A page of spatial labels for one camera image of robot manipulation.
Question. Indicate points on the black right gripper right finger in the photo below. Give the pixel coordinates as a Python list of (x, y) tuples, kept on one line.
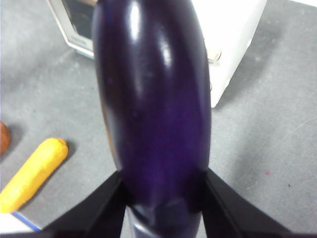
[(227, 215)]

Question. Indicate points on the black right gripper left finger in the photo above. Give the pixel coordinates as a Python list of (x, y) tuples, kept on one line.
[(99, 215)]

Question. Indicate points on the purple eggplant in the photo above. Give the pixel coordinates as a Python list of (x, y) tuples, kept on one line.
[(153, 111)]

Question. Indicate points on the cream Toshiba toaster oven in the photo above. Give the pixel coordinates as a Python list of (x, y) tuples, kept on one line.
[(237, 44)]

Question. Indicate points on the yellow toy corn cob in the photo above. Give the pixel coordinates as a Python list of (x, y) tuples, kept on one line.
[(32, 173)]

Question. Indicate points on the white board with blue edge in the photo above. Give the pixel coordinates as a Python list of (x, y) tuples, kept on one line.
[(15, 223)]

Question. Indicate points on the orange toy vegetable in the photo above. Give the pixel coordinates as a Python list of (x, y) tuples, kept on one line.
[(4, 137)]

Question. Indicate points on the beige temperature knob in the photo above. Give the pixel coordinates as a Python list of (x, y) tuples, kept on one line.
[(214, 55)]

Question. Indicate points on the metal crumb tray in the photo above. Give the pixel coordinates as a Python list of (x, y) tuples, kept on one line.
[(85, 53)]

